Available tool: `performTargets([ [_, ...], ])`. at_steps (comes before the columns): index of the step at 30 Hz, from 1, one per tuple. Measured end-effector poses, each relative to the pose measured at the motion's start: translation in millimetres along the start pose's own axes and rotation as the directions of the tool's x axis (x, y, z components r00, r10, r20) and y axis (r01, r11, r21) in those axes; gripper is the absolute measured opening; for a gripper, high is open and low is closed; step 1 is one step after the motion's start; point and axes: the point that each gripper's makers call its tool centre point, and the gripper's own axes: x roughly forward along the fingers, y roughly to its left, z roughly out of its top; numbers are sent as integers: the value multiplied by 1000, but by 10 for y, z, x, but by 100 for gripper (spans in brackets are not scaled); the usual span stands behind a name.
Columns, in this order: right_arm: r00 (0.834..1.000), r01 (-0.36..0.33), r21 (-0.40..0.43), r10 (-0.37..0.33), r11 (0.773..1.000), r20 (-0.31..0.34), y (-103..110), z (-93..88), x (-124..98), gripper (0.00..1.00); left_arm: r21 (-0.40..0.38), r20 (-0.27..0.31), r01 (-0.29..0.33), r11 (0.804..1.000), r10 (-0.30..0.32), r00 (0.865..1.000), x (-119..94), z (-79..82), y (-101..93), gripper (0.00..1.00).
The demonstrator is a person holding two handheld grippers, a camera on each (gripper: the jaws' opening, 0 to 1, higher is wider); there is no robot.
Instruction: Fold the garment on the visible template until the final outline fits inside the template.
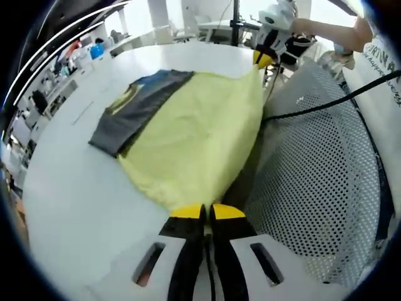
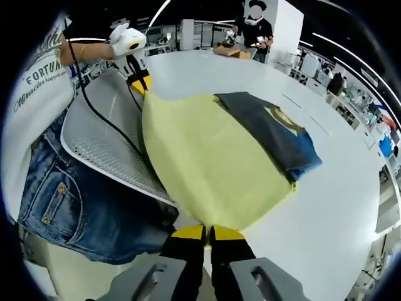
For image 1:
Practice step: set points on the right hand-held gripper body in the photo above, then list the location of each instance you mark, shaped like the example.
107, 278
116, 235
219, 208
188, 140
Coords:
277, 17

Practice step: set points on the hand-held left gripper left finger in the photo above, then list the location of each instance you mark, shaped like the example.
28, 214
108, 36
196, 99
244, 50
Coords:
188, 225

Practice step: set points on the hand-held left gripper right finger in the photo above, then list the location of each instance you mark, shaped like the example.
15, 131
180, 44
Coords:
228, 225

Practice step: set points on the yellow blue grey garment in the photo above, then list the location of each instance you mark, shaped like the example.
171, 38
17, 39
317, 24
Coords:
194, 141

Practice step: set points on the black monitor stand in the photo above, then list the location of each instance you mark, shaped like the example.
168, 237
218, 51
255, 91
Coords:
235, 19

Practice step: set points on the person's white printed shirt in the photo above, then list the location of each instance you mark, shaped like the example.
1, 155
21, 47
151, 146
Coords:
382, 94

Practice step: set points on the blue water jug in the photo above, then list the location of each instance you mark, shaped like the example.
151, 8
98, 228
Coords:
96, 52

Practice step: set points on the ceiling light strips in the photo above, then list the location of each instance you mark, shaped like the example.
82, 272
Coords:
72, 37

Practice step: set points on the black backpack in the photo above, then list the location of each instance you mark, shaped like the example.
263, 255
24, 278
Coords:
39, 102

